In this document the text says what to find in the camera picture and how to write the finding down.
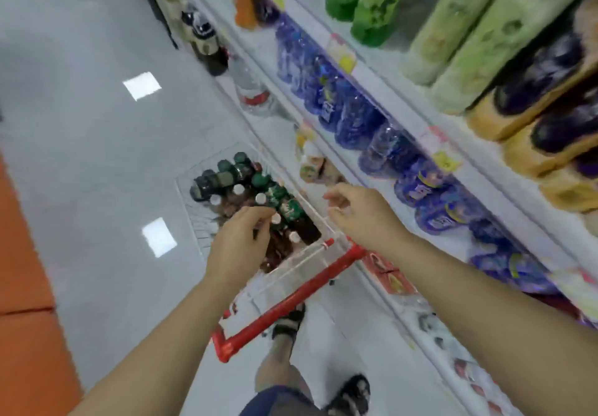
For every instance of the dark drink bottle white cap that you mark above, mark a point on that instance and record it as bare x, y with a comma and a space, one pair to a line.
205, 42
188, 18

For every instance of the bunch of white-capped tan bottles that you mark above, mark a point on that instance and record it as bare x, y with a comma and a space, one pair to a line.
238, 190

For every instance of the white green-label juice bottle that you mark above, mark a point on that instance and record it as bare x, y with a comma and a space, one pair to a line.
310, 163

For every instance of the row of red white cans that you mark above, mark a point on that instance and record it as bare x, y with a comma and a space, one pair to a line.
467, 369

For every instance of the dark green upright panel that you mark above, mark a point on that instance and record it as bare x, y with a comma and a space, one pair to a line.
154, 4

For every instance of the row of blue drink bottles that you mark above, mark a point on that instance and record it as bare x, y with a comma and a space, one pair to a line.
355, 121

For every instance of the person's right hand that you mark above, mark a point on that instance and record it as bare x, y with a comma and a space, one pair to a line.
369, 219

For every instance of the person's right forearm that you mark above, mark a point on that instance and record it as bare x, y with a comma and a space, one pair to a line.
490, 327

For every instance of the row of Starbucks bottles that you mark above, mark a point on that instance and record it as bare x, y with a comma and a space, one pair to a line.
280, 194

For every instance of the person's right black sandal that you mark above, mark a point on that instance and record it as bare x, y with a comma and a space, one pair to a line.
348, 397

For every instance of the yellow juice bottle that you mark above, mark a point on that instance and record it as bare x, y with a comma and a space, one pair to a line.
300, 140

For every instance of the person's left leg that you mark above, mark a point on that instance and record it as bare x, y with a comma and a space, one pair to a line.
275, 364

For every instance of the store shelving unit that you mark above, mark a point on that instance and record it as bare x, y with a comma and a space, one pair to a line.
402, 107

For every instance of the person's black sandal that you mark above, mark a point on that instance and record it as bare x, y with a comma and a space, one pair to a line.
287, 324
348, 397

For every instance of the person's left forearm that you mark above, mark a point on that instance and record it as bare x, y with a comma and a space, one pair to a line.
163, 350

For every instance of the red yellow price tag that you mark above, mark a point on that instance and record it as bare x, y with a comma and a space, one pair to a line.
279, 0
341, 56
441, 156
306, 133

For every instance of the yellow bottle dark label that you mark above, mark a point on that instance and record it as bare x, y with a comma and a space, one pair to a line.
560, 135
537, 84
574, 187

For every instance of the person's left black sandal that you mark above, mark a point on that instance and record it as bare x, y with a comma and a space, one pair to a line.
287, 324

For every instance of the red-handled white wire cart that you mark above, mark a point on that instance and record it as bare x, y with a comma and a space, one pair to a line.
289, 303

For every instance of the red white drink carton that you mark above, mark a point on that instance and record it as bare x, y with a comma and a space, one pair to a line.
397, 282
376, 261

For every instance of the person's left hand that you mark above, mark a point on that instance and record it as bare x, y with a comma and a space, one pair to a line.
238, 247

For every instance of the orange panelled display rack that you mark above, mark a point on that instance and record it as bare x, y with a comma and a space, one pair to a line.
28, 336

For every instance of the person's blue shorts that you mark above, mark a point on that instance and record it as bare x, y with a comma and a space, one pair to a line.
275, 404

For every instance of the large water bottle red label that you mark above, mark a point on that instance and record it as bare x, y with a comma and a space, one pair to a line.
250, 88

